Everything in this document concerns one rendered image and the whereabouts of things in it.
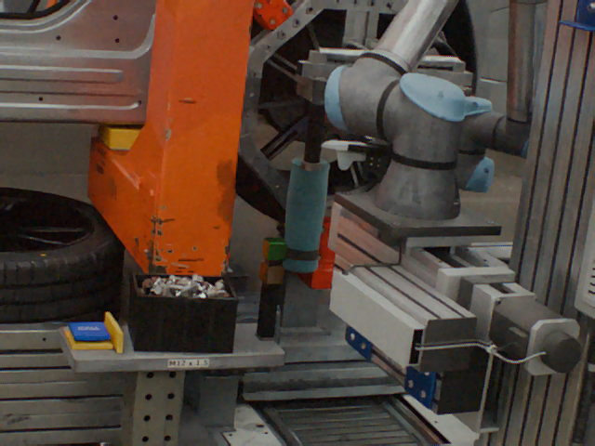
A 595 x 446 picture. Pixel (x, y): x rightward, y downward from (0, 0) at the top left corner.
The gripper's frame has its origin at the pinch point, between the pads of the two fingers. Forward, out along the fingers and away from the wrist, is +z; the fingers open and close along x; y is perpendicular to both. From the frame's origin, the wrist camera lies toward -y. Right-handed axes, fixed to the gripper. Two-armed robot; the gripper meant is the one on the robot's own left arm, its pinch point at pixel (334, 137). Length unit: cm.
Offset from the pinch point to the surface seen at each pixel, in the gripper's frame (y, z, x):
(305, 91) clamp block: -8.7, 7.8, 0.0
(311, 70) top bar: -13.5, 7.0, 0.2
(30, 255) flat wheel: 33, 56, -29
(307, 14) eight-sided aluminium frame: -23.6, 16.4, 17.3
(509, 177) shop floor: 79, 40, 378
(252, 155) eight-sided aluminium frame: 10.1, 23.3, 10.7
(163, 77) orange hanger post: -11.3, 27.7, -28.3
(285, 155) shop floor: 79, 143, 324
